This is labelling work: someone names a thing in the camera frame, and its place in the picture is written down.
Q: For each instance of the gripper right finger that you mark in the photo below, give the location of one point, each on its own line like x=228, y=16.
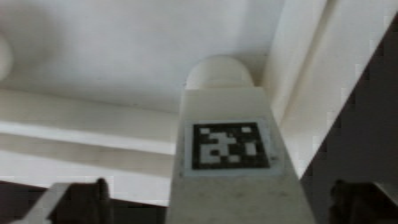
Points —
x=365, y=203

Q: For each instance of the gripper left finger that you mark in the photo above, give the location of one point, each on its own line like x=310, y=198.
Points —
x=74, y=204

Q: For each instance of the white table leg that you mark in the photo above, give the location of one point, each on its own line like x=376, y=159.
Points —
x=235, y=183

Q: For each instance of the white square tabletop part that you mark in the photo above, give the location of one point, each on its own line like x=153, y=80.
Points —
x=97, y=55

